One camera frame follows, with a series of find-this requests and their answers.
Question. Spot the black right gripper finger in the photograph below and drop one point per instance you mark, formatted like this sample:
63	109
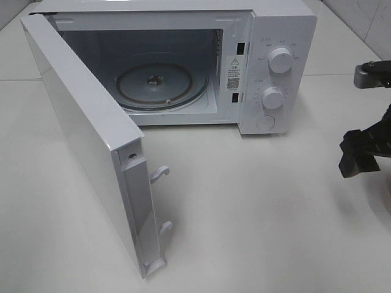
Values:
360	147
372	74

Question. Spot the round door release button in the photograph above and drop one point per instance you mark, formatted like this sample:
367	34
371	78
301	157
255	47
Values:
266	122

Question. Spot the white microwave knob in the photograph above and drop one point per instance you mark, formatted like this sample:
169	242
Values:
272	98
280	59

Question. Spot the white microwave door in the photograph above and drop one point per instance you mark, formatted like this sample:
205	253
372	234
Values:
105	141

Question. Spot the pink round plate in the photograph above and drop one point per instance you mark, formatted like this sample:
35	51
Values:
385	190

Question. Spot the white microwave oven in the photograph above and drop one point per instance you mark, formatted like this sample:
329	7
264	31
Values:
108	35

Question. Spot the white warning label sticker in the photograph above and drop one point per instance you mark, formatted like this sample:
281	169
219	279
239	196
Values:
233	72

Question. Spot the glass microwave turntable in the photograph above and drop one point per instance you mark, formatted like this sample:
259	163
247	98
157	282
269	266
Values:
160	81

